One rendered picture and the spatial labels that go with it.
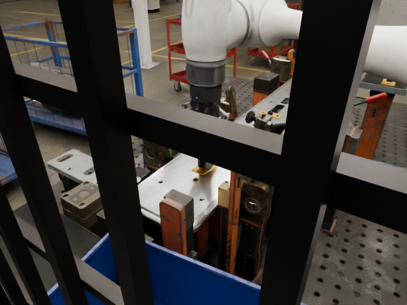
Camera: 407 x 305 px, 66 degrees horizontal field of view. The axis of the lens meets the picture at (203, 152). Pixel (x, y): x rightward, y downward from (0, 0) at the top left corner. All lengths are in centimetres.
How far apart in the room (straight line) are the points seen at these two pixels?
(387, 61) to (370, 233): 86
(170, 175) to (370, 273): 67
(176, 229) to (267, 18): 48
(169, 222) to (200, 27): 38
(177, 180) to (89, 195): 23
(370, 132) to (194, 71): 84
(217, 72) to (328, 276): 69
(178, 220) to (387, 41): 37
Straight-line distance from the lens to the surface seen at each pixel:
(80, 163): 98
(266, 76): 156
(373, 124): 134
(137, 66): 334
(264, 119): 68
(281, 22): 73
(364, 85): 115
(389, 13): 783
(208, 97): 72
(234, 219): 73
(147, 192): 81
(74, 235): 70
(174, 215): 47
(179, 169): 89
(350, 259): 114
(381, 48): 48
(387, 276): 114
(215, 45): 68
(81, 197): 74
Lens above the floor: 150
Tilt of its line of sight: 31 degrees down
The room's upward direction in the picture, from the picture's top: straight up
